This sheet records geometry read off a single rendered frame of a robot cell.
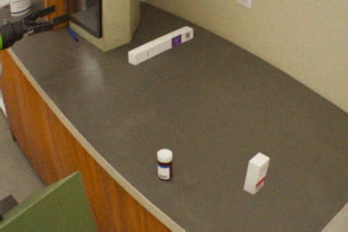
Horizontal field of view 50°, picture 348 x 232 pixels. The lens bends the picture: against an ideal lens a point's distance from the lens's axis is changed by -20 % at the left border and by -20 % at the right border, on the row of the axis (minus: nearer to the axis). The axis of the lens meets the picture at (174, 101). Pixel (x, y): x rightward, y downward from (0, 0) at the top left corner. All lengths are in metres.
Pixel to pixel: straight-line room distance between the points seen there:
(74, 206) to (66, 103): 0.64
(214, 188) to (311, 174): 0.26
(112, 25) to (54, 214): 0.98
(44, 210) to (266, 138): 0.70
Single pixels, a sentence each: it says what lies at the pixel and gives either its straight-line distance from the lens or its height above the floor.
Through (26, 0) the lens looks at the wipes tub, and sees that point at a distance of 2.16.
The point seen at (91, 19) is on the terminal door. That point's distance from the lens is 1.58.
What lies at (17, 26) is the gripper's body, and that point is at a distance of 1.39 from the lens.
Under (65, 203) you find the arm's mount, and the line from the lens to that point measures 0.72.
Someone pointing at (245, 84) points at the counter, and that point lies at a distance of 1.39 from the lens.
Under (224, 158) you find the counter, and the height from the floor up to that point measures 0.94.
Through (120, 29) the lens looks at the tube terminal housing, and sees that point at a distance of 1.58.
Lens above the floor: 1.67
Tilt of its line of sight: 34 degrees down
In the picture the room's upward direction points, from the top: straight up
